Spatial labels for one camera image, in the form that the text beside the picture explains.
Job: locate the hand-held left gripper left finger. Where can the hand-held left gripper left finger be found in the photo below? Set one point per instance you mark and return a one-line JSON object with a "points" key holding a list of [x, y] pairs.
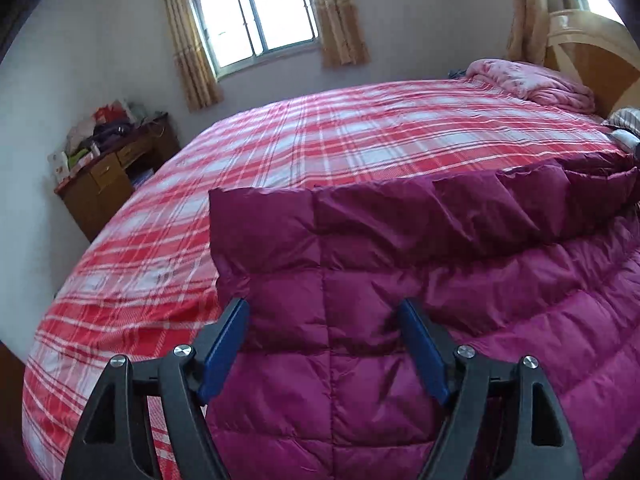
{"points": [[225, 350]]}

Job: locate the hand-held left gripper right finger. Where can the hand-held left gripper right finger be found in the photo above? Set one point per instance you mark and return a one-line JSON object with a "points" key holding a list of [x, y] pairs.
{"points": [[425, 350]]}

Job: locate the magenta puffer jacket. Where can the magenta puffer jacket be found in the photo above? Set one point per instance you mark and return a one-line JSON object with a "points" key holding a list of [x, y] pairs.
{"points": [[400, 270]]}

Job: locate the pile of clothes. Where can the pile of clothes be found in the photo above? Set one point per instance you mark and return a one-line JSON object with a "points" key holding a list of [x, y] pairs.
{"points": [[107, 135]]}

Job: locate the wooden desk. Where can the wooden desk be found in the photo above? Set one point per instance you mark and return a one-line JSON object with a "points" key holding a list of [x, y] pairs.
{"points": [[85, 205]]}

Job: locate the bed with red plaid sheet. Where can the bed with red plaid sheet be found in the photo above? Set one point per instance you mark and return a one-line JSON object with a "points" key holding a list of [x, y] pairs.
{"points": [[300, 135]]}

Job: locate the white printed package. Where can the white printed package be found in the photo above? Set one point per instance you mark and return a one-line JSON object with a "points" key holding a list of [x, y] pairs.
{"points": [[60, 167]]}

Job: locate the red bag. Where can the red bag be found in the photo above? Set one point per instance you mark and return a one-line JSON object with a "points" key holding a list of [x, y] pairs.
{"points": [[107, 112]]}

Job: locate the pink folded blanket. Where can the pink folded blanket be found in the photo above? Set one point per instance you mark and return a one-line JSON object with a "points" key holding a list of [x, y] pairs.
{"points": [[525, 80]]}

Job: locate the grey floral pillow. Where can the grey floral pillow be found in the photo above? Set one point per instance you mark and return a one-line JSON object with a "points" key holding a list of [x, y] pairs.
{"points": [[625, 138]]}

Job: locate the striped pillow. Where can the striped pillow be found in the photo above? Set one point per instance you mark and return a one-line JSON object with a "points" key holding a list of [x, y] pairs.
{"points": [[627, 119]]}

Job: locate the cream and wood headboard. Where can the cream and wood headboard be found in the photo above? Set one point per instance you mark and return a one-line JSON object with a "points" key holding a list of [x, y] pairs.
{"points": [[600, 60]]}

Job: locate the sliding window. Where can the sliding window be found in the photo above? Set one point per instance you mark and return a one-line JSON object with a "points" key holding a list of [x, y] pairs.
{"points": [[250, 10]]}

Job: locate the beige side curtain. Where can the beige side curtain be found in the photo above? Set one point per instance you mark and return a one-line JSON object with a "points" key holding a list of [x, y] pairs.
{"points": [[527, 15]]}

